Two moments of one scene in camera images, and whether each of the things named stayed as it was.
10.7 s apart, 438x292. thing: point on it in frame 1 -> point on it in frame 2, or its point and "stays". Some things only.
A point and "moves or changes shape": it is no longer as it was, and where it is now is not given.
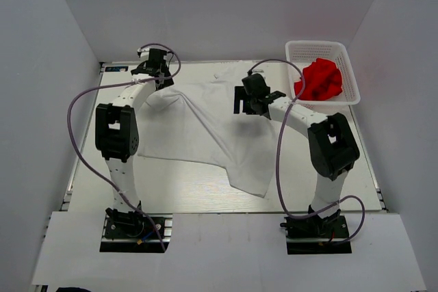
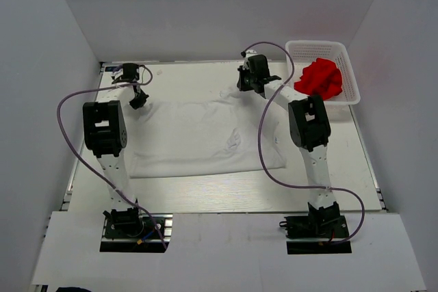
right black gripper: (239, 92) -> (242, 86)
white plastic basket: (300, 54) stays
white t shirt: (191, 118) moves or changes shape
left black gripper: (168, 81) -> (140, 102)
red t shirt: (322, 81) stays
